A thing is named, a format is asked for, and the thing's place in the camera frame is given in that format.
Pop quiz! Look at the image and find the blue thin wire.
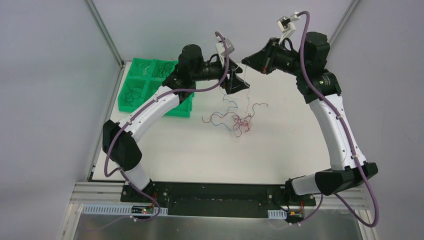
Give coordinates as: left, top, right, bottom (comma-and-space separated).
210, 94, 239, 132

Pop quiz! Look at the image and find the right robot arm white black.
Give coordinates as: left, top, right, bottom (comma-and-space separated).
242, 32, 378, 205

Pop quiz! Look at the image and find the left controller board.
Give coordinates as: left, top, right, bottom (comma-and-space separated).
131, 205, 155, 215

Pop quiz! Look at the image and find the controller board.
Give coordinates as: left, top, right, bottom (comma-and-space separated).
131, 205, 155, 215
286, 211, 304, 222

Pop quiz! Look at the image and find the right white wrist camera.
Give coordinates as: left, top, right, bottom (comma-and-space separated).
277, 11, 300, 44

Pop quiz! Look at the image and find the green compartment tray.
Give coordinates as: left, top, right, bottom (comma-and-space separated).
117, 58, 178, 113

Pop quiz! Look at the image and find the red thin wire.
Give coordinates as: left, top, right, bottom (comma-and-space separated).
201, 102, 269, 133

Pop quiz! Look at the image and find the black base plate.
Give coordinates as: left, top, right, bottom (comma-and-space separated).
120, 181, 316, 218

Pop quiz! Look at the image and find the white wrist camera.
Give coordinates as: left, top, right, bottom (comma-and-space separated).
277, 11, 300, 44
215, 38, 236, 64

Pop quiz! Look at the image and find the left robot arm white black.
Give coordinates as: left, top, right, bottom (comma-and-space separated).
102, 41, 250, 203

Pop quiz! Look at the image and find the white slotted cable duct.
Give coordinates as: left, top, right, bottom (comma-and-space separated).
81, 204, 169, 217

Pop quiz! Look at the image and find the right white slotted duct piece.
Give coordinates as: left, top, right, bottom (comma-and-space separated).
267, 209, 287, 220

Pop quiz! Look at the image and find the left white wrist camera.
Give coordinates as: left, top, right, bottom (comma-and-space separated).
215, 38, 236, 64

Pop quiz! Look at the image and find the right controller board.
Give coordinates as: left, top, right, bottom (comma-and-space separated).
286, 211, 304, 222

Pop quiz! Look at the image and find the black thin wire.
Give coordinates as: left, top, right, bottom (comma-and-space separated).
124, 86, 145, 106

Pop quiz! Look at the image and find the aluminium frame rail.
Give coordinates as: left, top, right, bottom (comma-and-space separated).
69, 181, 369, 210

